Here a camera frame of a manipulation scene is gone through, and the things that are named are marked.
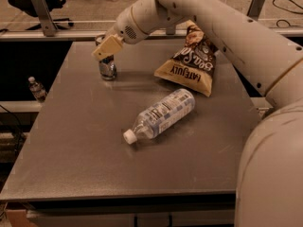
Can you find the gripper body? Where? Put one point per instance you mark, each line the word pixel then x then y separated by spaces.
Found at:
pixel 127 27

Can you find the redbull can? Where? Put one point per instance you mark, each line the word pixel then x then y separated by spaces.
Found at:
pixel 107 68

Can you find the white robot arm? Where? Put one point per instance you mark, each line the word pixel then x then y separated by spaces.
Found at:
pixel 269 191

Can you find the small water bottle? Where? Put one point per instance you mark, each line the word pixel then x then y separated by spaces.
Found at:
pixel 37 89

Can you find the blue label plastic bottle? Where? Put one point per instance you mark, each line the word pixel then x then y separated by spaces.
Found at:
pixel 161 116

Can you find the Late July chips bag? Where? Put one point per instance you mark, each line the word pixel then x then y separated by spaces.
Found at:
pixel 192 66

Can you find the black office chair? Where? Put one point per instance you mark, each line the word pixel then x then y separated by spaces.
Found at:
pixel 27 7

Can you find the middle metal bracket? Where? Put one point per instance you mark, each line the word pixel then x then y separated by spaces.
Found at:
pixel 170 30

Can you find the metal bracket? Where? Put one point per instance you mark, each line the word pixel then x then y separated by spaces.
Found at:
pixel 170 30
pixel 48 27
pixel 255 9

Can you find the left metal bracket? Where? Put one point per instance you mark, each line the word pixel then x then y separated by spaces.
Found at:
pixel 48 27

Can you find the glass panel rail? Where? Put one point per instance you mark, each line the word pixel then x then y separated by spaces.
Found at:
pixel 90 35

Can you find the right metal bracket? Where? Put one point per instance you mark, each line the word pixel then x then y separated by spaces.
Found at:
pixel 255 9

